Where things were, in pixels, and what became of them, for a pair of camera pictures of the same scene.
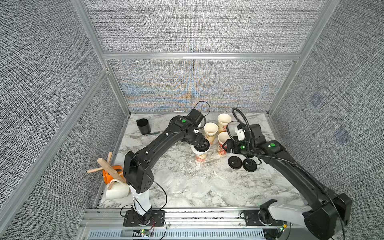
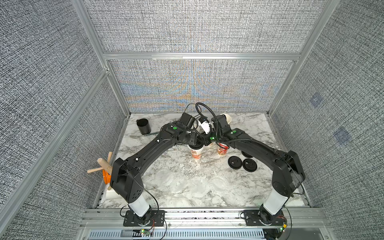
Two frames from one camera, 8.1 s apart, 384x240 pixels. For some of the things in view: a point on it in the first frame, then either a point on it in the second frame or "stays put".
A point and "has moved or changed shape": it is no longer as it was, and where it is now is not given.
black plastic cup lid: (249, 165) stays put
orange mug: (108, 178) stays put
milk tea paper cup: (200, 156) has moved or changed shape
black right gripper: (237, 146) to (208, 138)
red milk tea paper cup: (222, 137) stays put
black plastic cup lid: (203, 147) has moved or changed shape
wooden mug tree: (107, 167) stays put
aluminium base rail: (182, 224) stays put
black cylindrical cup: (144, 126) stays put
